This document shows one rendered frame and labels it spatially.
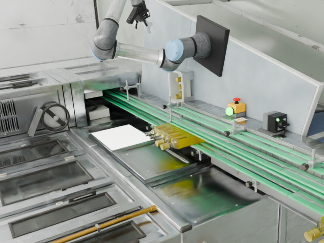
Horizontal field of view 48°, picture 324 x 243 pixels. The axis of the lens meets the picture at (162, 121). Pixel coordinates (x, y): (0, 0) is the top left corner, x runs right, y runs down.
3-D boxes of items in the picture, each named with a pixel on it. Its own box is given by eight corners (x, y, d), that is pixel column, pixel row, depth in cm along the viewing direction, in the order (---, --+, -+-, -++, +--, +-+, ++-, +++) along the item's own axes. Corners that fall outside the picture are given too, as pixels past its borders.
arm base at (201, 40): (199, 27, 216) (184, 29, 212) (213, 39, 207) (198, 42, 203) (194, 49, 226) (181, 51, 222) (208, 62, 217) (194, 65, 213)
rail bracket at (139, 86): (146, 96, 296) (120, 101, 285) (144, 76, 290) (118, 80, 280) (149, 98, 292) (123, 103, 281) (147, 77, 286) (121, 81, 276)
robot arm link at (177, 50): (197, 51, 206) (176, 55, 200) (187, 62, 218) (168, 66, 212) (190, 32, 208) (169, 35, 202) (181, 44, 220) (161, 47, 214)
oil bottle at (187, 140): (199, 139, 222) (169, 147, 212) (199, 130, 220) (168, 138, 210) (205, 141, 217) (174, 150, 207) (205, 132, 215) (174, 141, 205)
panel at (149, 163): (130, 127, 287) (88, 136, 271) (129, 123, 286) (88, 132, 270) (196, 167, 212) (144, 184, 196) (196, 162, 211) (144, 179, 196)
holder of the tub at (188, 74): (181, 106, 258) (171, 108, 255) (179, 67, 249) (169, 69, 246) (195, 111, 244) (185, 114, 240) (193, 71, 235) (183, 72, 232)
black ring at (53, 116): (70, 127, 288) (42, 132, 278) (66, 100, 281) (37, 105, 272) (72, 128, 284) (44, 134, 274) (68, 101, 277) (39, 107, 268)
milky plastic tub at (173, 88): (180, 99, 256) (169, 101, 252) (178, 67, 249) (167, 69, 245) (194, 104, 242) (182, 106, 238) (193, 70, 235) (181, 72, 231)
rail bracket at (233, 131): (243, 129, 185) (222, 135, 179) (243, 115, 183) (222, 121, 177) (248, 131, 182) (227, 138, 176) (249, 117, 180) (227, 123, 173)
